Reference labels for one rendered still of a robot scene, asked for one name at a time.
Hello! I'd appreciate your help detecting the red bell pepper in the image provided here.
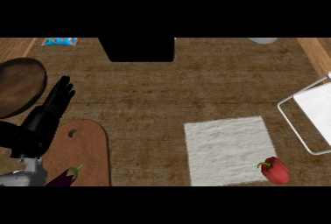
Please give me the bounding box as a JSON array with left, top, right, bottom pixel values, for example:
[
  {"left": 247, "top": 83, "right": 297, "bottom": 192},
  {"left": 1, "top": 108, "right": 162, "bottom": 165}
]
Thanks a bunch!
[{"left": 257, "top": 156, "right": 291, "bottom": 186}]

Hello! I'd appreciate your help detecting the brown wooden cutting board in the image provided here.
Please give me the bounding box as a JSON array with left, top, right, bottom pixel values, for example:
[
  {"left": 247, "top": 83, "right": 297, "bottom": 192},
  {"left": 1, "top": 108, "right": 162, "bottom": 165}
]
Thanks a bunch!
[{"left": 41, "top": 119, "right": 112, "bottom": 187}]

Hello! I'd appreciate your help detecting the pale grey round object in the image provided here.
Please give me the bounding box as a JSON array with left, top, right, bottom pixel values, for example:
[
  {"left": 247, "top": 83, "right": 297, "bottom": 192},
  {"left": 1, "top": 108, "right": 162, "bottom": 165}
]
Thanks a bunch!
[{"left": 247, "top": 37, "right": 279, "bottom": 45}]

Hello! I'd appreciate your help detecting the white wire tiered shelf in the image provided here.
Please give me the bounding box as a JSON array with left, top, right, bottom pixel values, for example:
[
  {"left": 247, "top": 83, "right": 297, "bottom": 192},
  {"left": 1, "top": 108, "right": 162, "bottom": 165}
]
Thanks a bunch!
[{"left": 276, "top": 72, "right": 331, "bottom": 156}]

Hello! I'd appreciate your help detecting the purple eggplant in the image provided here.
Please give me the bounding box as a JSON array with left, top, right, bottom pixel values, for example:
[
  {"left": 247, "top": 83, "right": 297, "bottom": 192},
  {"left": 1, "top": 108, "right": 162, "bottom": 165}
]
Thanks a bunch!
[{"left": 46, "top": 164, "right": 85, "bottom": 187}]

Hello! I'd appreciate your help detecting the blue patterned packet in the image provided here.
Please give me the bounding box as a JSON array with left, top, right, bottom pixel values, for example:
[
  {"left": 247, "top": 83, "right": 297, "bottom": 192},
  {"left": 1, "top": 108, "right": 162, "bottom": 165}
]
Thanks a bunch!
[{"left": 41, "top": 37, "right": 78, "bottom": 47}]

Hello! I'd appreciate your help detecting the black box appliance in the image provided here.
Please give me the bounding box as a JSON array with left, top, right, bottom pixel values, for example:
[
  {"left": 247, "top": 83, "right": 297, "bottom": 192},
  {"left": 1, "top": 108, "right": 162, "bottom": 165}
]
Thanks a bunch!
[{"left": 97, "top": 37, "right": 177, "bottom": 63}]

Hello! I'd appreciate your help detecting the white placemat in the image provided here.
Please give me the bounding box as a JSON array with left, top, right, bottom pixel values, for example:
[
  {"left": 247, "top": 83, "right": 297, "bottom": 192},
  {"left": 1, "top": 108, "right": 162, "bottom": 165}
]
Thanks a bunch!
[{"left": 183, "top": 115, "right": 278, "bottom": 187}]

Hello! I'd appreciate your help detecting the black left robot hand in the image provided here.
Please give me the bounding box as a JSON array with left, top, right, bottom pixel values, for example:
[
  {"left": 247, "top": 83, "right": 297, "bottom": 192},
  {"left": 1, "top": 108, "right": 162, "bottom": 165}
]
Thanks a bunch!
[{"left": 0, "top": 75, "right": 77, "bottom": 159}]

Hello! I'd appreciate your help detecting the brown wooden bowl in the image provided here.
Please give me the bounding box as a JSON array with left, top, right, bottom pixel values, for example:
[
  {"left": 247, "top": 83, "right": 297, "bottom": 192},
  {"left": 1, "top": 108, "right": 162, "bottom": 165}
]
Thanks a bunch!
[{"left": 0, "top": 57, "right": 47, "bottom": 120}]

